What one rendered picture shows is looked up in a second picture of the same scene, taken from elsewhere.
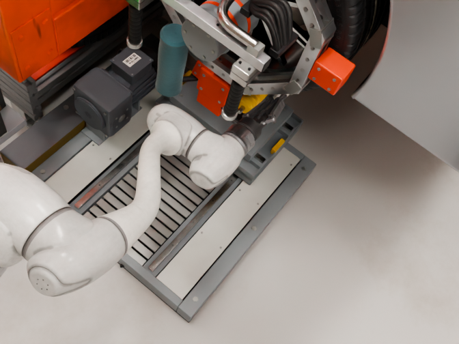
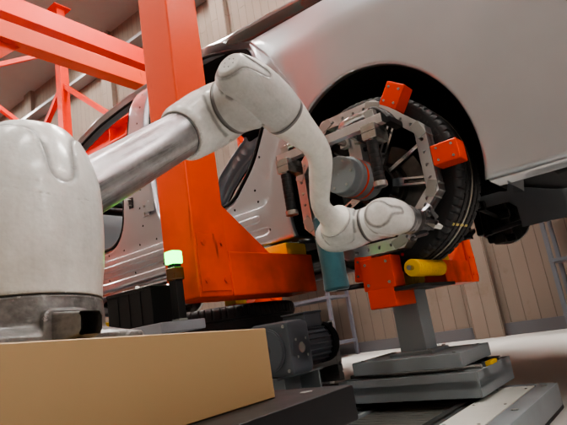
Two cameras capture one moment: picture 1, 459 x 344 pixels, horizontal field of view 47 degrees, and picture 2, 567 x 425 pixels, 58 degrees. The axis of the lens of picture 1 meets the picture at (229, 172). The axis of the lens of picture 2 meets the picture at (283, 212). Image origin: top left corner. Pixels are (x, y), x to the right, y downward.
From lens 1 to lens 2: 1.69 m
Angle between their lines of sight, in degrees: 74
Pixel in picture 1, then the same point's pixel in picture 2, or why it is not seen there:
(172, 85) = (337, 270)
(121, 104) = (298, 322)
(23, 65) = (203, 274)
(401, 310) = not seen: outside the picture
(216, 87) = (379, 266)
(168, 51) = not seen: hidden behind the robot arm
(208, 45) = (345, 169)
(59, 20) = (232, 255)
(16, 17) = (200, 222)
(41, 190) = not seen: hidden behind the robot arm
